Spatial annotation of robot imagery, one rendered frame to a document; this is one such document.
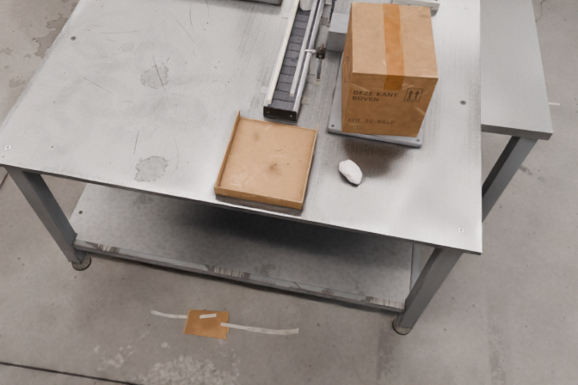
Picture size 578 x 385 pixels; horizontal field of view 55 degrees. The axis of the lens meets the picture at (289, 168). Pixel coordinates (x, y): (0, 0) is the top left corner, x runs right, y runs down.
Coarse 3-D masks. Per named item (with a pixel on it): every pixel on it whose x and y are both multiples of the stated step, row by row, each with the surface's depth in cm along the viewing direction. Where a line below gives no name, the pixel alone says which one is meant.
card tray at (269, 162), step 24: (240, 120) 178; (240, 144) 172; (264, 144) 173; (288, 144) 173; (312, 144) 174; (240, 168) 167; (264, 168) 168; (288, 168) 168; (216, 192) 162; (240, 192) 159; (264, 192) 163; (288, 192) 163
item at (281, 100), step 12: (300, 12) 202; (300, 24) 198; (312, 24) 198; (300, 36) 194; (288, 48) 191; (300, 48) 191; (288, 60) 188; (288, 72) 184; (300, 72) 185; (276, 84) 181; (288, 84) 181; (276, 96) 178; (288, 96) 178; (276, 108) 176; (288, 108) 176
